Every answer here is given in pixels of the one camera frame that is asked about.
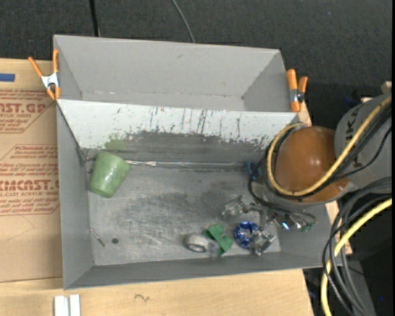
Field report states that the brown cardboard board red print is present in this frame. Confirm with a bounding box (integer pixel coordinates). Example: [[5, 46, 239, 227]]
[[0, 57, 65, 284]]

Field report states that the green cup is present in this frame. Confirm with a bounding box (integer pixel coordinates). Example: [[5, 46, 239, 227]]
[[88, 151, 132, 199]]

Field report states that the green plastic block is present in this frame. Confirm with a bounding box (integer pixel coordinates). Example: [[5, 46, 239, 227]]
[[202, 224, 234, 257]]

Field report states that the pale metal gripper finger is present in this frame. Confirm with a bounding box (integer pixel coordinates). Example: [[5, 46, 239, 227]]
[[221, 194, 263, 220], [251, 228, 278, 257]]

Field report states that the grey ring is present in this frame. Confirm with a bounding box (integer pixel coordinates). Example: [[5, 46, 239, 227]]
[[183, 233, 209, 253]]

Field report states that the grey metal bin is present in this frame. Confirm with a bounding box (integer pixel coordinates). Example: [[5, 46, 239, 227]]
[[52, 34, 344, 291]]

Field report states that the shiny blue ball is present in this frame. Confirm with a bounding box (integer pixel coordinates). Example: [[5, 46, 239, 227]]
[[233, 221, 261, 250]]

